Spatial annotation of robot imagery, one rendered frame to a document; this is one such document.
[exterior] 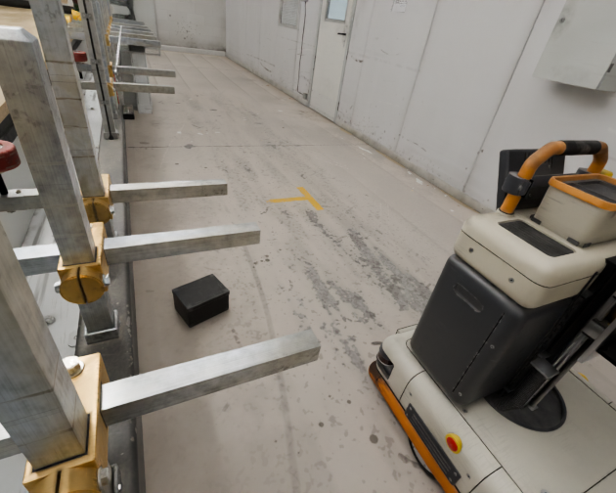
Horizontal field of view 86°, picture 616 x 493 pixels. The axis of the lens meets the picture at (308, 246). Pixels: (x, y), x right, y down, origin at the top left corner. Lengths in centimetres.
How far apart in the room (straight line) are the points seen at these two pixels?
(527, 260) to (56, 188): 84
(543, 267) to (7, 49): 89
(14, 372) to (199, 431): 105
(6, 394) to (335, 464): 108
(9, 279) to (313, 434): 115
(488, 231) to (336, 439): 84
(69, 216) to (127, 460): 30
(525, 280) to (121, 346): 80
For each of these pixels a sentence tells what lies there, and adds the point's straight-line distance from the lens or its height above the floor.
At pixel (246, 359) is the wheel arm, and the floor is 82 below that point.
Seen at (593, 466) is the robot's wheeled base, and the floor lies 28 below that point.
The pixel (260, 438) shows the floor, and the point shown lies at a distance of 128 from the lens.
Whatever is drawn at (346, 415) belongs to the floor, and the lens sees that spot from 136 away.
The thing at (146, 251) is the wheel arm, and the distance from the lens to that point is 58.
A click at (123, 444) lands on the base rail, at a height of 70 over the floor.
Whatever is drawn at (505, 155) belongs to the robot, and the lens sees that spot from 104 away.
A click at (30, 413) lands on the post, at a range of 33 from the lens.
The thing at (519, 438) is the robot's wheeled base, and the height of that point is 28.
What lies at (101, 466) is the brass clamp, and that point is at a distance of 40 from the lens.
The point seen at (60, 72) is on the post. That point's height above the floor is 104.
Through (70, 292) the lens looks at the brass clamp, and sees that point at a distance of 54.
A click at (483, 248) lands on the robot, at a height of 76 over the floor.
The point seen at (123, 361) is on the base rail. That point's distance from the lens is 60.
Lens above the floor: 116
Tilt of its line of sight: 34 degrees down
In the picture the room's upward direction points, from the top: 9 degrees clockwise
